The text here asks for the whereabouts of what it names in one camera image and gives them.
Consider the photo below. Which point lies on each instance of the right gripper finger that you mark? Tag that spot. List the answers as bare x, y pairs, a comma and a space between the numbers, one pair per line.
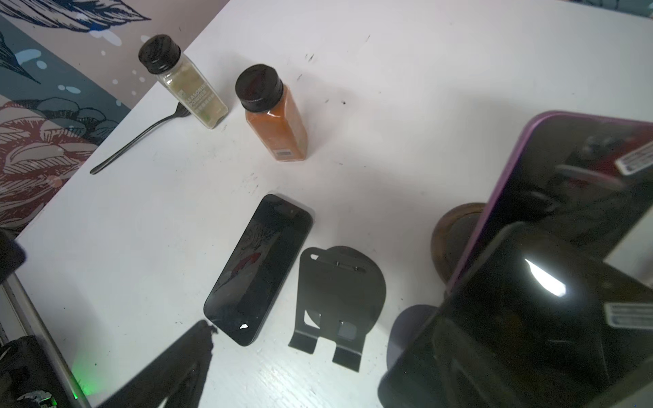
176, 378

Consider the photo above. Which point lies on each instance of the orange spice jar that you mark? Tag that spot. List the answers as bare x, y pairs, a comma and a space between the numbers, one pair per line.
272, 113

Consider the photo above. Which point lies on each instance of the pale spice jar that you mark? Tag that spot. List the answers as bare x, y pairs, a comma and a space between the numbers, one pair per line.
164, 59

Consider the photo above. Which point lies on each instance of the black phone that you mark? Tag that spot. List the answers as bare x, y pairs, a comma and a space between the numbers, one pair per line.
534, 323
253, 276

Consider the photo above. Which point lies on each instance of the black folding phone stand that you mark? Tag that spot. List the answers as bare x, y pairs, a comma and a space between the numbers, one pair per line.
341, 294

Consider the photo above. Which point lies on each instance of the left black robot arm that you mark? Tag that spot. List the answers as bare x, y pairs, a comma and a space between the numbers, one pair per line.
27, 377

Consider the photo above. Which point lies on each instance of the black spoon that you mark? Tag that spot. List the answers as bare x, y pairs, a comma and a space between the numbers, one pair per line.
180, 112

